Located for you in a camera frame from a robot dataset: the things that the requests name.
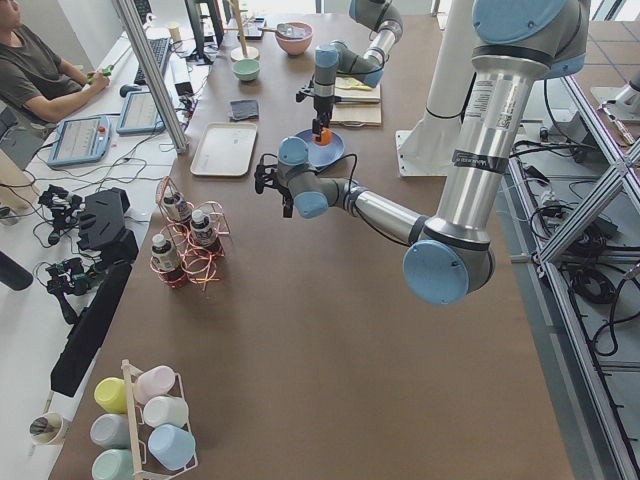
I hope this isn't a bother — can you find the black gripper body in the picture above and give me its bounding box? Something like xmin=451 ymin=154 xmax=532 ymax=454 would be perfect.
xmin=277 ymin=182 xmax=293 ymax=206
xmin=314 ymin=94 xmax=334 ymax=121

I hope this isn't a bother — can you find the orange mandarin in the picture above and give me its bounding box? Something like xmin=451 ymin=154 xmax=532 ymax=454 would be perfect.
xmin=314 ymin=128 xmax=332 ymax=146

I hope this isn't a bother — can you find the blue round plate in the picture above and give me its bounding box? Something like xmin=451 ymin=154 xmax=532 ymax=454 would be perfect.
xmin=296 ymin=129 xmax=345 ymax=170

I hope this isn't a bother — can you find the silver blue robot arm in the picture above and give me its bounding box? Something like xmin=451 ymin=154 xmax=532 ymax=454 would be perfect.
xmin=311 ymin=0 xmax=403 ymax=144
xmin=255 ymin=1 xmax=590 ymax=305

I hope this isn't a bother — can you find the wooden cutting board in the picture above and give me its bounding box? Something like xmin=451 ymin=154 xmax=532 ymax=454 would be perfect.
xmin=331 ymin=76 xmax=382 ymax=126

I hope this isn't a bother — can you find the steel muddler black tip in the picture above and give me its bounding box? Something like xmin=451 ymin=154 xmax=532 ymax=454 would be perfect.
xmin=334 ymin=96 xmax=381 ymax=105

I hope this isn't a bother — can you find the lower lemon slice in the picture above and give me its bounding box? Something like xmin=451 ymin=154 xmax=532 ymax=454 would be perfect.
xmin=341 ymin=78 xmax=360 ymax=87

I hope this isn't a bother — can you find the yellow plastic knife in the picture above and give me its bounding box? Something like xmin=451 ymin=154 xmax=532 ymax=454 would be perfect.
xmin=336 ymin=82 xmax=373 ymax=92

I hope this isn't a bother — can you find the pink mixing bowl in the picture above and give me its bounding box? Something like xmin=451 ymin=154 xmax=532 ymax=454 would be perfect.
xmin=275 ymin=21 xmax=313 ymax=56

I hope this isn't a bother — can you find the grey folded cloth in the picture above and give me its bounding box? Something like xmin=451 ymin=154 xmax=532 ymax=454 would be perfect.
xmin=230 ymin=99 xmax=259 ymax=121

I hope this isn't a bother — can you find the cream rabbit tray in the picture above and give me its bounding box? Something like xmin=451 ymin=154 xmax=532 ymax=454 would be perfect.
xmin=190 ymin=122 xmax=257 ymax=177

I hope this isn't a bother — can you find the steel scoop in bowl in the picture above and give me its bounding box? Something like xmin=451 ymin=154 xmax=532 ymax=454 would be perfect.
xmin=259 ymin=23 xmax=307 ymax=40

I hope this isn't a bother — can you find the green bowl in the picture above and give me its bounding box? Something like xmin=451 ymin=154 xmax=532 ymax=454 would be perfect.
xmin=232 ymin=58 xmax=260 ymax=82

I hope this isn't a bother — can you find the wooden stand round base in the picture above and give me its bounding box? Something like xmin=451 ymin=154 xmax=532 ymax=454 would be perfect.
xmin=224 ymin=0 xmax=260 ymax=61

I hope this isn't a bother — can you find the front tea bottle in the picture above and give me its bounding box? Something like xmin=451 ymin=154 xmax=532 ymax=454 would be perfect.
xmin=151 ymin=233 xmax=188 ymax=288

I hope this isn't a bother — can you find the right teach pendant tablet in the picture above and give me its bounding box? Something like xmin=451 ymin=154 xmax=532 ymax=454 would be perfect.
xmin=116 ymin=91 xmax=165 ymax=136

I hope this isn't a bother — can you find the teach pendant tablet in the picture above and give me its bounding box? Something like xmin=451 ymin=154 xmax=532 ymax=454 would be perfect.
xmin=116 ymin=91 xmax=165 ymax=136
xmin=47 ymin=115 xmax=111 ymax=167

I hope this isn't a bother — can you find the black keyboard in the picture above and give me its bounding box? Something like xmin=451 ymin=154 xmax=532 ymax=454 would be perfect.
xmin=133 ymin=37 xmax=173 ymax=86

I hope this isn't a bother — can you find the black computer mouse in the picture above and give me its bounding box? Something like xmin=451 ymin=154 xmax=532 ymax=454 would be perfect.
xmin=119 ymin=84 xmax=142 ymax=98

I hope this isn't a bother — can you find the left teach pendant tablet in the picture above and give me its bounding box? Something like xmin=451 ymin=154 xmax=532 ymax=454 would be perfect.
xmin=47 ymin=115 xmax=111 ymax=167

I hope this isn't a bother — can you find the pink cup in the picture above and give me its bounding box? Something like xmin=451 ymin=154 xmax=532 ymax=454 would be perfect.
xmin=133 ymin=365 xmax=175 ymax=404

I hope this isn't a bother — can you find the white cup rack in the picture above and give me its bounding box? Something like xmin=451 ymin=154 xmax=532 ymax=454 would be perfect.
xmin=121 ymin=359 xmax=199 ymax=480

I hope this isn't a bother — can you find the white cup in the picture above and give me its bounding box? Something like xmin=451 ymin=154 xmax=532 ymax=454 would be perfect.
xmin=143 ymin=396 xmax=189 ymax=428

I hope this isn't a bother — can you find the yellow cup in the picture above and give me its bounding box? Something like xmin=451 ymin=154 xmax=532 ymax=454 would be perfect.
xmin=94 ymin=377 xmax=127 ymax=414

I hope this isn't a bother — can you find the blue cup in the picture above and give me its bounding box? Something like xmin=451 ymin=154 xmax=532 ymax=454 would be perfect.
xmin=147 ymin=424 xmax=196 ymax=471

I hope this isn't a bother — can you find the seated person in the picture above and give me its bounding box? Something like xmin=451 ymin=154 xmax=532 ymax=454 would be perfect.
xmin=0 ymin=0 xmax=111 ymax=126

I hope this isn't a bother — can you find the grey cup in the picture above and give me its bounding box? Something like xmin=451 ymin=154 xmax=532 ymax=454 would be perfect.
xmin=90 ymin=413 xmax=130 ymax=449

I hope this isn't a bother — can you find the mint green cup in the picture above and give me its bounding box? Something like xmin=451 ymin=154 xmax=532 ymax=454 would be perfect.
xmin=91 ymin=449 xmax=134 ymax=480

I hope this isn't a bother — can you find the paper cup with tools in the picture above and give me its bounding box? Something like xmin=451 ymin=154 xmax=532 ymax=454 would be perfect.
xmin=29 ymin=412 xmax=69 ymax=446

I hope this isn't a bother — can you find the copper wire bottle rack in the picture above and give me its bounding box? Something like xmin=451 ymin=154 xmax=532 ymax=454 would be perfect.
xmin=156 ymin=177 xmax=230 ymax=289

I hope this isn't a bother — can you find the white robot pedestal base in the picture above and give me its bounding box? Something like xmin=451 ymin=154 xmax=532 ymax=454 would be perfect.
xmin=396 ymin=0 xmax=477 ymax=177

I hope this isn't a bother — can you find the aluminium frame post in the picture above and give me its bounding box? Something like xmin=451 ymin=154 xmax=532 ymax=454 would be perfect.
xmin=114 ymin=0 xmax=188 ymax=154

